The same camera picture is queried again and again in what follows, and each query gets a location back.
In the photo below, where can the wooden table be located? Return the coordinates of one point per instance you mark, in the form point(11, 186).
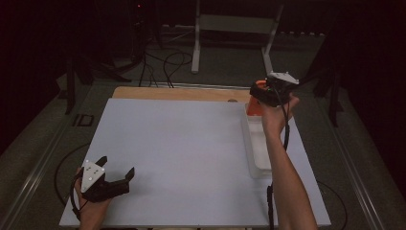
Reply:
point(175, 94)

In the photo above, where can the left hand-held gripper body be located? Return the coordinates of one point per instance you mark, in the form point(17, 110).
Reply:
point(100, 190)

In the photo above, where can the white table mat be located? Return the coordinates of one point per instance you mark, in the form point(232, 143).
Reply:
point(175, 159)

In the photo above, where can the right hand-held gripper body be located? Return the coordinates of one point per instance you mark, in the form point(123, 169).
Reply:
point(279, 89)

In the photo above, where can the person's right hand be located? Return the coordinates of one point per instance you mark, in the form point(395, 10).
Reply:
point(274, 119)

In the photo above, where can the white plastic tray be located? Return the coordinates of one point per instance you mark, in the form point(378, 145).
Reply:
point(260, 150)

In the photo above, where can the person's left hand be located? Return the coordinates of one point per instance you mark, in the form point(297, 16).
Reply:
point(91, 214)

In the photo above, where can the metal floor strip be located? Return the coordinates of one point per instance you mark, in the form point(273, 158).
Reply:
point(207, 85)

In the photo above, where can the white metal stand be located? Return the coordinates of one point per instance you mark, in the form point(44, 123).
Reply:
point(236, 24)

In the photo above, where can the orange phone case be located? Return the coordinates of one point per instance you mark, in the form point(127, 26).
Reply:
point(253, 110)

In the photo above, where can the black tripod stand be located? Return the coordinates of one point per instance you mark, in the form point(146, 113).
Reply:
point(333, 102)
point(71, 89)

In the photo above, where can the metal floor rail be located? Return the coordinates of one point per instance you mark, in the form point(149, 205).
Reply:
point(32, 179)
point(357, 179)

